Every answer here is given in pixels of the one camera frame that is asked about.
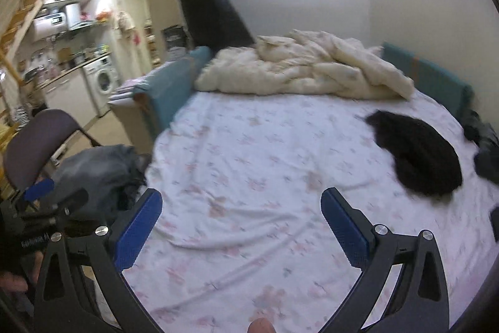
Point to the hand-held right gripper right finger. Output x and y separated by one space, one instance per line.
345 227

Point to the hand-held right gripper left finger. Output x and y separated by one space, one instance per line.
138 231

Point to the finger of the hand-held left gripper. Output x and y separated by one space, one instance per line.
72 202
39 189

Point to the dark grey pants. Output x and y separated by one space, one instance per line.
93 169

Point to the person's left hand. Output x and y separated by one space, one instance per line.
11 282

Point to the person's right hand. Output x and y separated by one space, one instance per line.
260 327

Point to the black clothes pile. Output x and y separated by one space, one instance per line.
132 184

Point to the black white striped cloth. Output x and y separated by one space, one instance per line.
22 113

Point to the floral bed sheet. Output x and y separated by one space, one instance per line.
273 161

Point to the kitchen counter cabinet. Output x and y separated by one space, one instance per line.
66 95

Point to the beige side table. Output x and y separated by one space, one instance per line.
134 122

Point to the black fuzzy cloth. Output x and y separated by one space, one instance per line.
421 153

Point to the white washing machine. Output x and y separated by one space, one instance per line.
102 81

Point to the folded patterned cloth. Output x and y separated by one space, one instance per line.
130 87

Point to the row of kitchen items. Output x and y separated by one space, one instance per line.
66 54

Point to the black rectangular object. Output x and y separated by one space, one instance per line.
495 225

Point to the dark grey crumpled cloth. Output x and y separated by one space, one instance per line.
485 145

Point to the cream duvet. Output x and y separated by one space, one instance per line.
292 71

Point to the glass range hood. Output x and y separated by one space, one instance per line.
85 26

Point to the wooden staircase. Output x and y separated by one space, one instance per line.
23 17

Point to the teal sofa back cushion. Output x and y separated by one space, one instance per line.
429 75

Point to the shoe rack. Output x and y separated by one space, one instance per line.
151 44

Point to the red hanging cloth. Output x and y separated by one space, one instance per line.
136 37

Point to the orange plastic bag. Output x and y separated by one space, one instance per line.
105 15

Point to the dark printed paper bag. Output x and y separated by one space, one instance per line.
175 44

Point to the cream hanging clothes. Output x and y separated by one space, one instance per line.
124 21

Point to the white wall cabinet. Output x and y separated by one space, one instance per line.
66 0

